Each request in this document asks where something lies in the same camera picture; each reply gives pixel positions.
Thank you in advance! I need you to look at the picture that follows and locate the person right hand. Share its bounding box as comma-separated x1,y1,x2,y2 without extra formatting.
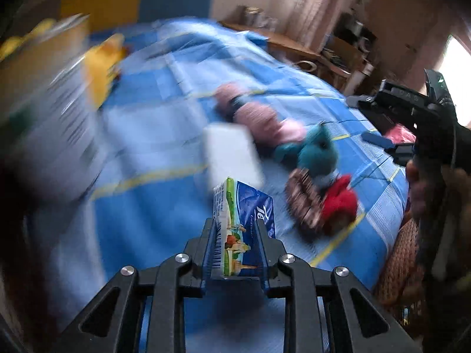
406,160,470,233

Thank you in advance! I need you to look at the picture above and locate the rattan chair back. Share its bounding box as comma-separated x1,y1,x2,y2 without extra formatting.
373,218,423,308

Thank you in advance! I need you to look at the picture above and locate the pink curtain right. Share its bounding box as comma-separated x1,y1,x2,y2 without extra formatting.
286,0,344,53

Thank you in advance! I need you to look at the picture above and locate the blue plaid bed cover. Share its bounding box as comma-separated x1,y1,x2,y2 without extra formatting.
27,19,414,352

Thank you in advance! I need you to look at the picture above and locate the wooden desk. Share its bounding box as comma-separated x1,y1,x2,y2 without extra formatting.
219,21,351,79

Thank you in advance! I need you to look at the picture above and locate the blue tissue pack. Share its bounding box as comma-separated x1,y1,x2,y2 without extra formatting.
213,177,276,278

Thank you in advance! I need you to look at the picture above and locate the pink towel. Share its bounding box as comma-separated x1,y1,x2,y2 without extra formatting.
214,83,307,147

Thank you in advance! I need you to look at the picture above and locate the teal plush bear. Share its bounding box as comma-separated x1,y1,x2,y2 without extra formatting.
273,123,339,178

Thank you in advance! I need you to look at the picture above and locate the white sponge block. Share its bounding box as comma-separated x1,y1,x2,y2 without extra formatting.
203,122,264,190

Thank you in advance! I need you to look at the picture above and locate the pink blanket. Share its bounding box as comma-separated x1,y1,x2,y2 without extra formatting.
383,124,416,144

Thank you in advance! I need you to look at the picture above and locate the white protein powder can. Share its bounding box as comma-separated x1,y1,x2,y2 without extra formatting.
1,14,105,202

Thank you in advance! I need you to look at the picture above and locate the brown patterned scrunchie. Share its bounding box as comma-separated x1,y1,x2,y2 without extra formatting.
285,168,324,235

